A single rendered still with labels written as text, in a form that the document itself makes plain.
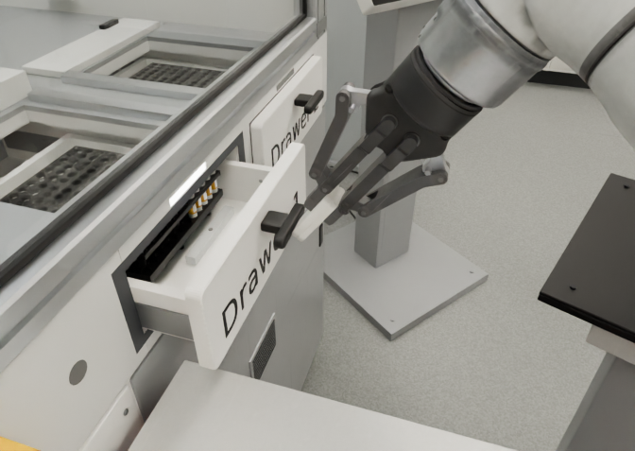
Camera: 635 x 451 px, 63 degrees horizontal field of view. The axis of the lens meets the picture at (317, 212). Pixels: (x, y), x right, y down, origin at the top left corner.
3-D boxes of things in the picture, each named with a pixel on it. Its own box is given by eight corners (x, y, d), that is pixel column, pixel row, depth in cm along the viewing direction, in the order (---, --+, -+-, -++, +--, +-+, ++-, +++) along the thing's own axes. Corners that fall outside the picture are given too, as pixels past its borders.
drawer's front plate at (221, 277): (306, 210, 74) (305, 141, 67) (214, 373, 52) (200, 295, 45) (294, 207, 74) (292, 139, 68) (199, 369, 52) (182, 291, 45)
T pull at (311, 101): (324, 96, 86) (324, 89, 85) (310, 115, 80) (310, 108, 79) (303, 94, 87) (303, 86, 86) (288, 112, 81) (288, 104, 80)
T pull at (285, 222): (305, 212, 60) (305, 201, 59) (283, 251, 54) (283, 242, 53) (276, 206, 61) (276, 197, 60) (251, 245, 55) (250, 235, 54)
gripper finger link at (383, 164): (414, 114, 47) (426, 124, 47) (345, 188, 54) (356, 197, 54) (406, 133, 44) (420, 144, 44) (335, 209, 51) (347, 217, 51)
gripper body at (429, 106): (493, 88, 45) (422, 154, 51) (420, 25, 44) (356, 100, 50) (490, 126, 40) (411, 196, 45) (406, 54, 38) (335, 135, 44)
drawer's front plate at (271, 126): (322, 111, 100) (322, 55, 93) (266, 192, 77) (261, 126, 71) (313, 110, 100) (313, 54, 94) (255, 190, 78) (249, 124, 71)
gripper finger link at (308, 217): (332, 201, 51) (326, 197, 51) (296, 238, 56) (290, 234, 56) (340, 185, 54) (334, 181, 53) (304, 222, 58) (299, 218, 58)
